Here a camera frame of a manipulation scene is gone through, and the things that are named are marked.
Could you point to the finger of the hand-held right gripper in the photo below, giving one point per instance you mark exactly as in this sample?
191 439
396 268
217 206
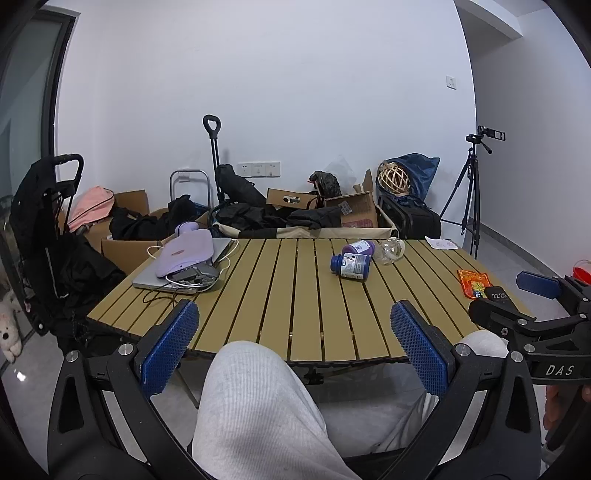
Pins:
494 316
538 284

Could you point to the black plastic bag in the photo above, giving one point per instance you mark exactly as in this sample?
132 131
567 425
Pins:
325 182

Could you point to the black clothes pile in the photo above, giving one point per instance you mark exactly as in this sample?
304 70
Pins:
258 214

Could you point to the woven bamboo ball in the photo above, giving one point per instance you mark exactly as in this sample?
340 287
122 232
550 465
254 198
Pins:
392 180

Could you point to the dark framed glass door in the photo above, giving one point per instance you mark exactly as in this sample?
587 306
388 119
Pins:
27 92

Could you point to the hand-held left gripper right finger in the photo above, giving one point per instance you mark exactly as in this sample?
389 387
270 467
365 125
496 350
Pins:
418 350

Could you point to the white paper sheet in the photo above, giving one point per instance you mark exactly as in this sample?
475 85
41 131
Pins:
441 243

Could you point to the large open cardboard box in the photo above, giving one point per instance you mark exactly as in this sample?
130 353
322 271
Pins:
134 201

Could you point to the person's leg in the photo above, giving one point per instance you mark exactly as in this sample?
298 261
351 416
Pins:
258 406
485 342

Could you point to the silver laptop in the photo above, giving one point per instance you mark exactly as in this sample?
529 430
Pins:
221 247

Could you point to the white wall switch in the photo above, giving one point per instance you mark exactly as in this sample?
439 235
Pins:
451 81

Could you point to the tan slatted folding table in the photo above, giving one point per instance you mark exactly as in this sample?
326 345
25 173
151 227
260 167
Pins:
277 300

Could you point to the black tripod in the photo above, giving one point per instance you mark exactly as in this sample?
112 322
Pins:
471 184

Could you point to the clear glass cup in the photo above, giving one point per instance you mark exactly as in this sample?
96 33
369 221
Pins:
390 251

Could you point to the red object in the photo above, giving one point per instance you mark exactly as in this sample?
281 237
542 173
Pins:
582 268

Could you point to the white plush toy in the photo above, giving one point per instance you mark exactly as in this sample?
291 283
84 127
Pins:
9 332

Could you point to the blue fabric bag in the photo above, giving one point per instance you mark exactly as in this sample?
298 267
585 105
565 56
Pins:
418 177

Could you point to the black digital timer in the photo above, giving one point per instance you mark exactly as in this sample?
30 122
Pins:
497 294

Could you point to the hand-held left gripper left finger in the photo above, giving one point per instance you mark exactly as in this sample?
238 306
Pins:
171 350

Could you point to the person's right hand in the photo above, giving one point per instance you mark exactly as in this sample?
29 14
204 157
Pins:
551 406

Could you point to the black suitcase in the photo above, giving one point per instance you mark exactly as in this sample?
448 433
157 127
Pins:
415 219

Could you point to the black folded stroller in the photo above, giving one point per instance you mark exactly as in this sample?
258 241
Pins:
32 207

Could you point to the black clothing in box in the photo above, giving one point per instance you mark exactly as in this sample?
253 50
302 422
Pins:
138 226

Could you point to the blue pill bottle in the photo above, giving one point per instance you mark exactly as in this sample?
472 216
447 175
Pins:
351 266

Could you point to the white wall outlet strip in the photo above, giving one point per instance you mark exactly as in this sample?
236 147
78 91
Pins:
258 169

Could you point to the orange snack packet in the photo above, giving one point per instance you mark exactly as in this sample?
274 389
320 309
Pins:
471 279

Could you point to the person's left leg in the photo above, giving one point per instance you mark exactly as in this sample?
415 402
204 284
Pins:
258 406

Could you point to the cardboard box with red print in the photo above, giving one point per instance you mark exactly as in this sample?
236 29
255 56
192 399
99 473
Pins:
355 207

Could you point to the purple bottle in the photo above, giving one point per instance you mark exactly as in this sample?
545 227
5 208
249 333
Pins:
362 247

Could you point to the person's right leg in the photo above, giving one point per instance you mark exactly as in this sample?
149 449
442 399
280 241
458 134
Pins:
485 342

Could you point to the pink bag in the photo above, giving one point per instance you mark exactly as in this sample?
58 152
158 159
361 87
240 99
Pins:
94 205

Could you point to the purple hot water bag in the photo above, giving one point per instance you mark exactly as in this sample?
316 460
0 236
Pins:
184 251

